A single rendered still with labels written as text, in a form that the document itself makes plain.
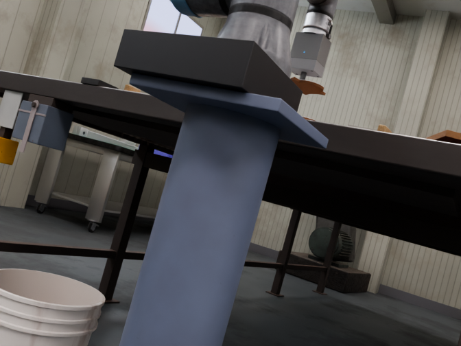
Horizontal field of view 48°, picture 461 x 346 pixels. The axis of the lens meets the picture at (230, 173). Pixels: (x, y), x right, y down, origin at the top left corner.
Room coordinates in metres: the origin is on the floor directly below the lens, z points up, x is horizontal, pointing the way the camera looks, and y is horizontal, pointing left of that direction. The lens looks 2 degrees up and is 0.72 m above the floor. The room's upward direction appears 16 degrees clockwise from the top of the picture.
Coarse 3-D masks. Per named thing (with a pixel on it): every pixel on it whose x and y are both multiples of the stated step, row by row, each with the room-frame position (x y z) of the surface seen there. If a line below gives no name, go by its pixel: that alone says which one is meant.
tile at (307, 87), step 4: (292, 80) 1.35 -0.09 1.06; (296, 80) 1.35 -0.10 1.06; (300, 80) 1.35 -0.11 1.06; (304, 80) 1.35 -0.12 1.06; (308, 80) 1.34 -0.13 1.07; (296, 84) 1.39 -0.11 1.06; (300, 84) 1.37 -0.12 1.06; (304, 84) 1.36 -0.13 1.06; (308, 84) 1.35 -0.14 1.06; (312, 84) 1.34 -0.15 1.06; (316, 84) 1.34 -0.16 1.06; (300, 88) 1.41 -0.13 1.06; (304, 88) 1.40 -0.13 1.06; (308, 88) 1.39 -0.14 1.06; (312, 88) 1.38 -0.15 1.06; (316, 88) 1.36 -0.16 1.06; (320, 88) 1.35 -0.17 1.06; (304, 92) 1.45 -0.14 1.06; (308, 92) 1.43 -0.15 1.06; (312, 92) 1.42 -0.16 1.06; (316, 92) 1.41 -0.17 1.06; (320, 92) 1.40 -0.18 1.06; (324, 92) 1.41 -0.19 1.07
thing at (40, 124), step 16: (32, 96) 1.58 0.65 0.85; (32, 112) 1.54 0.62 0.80; (48, 112) 1.51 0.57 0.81; (64, 112) 1.56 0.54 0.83; (16, 128) 1.57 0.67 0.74; (32, 128) 1.53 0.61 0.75; (48, 128) 1.53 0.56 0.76; (64, 128) 1.57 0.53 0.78; (48, 144) 1.54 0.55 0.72; (64, 144) 1.59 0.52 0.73
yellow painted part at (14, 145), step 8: (0, 128) 1.68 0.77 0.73; (8, 128) 1.68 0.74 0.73; (0, 136) 1.68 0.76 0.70; (8, 136) 1.68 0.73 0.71; (0, 144) 1.64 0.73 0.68; (8, 144) 1.66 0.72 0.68; (16, 144) 1.68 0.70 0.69; (0, 152) 1.64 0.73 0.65; (8, 152) 1.66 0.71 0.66; (0, 160) 1.65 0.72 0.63; (8, 160) 1.67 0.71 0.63
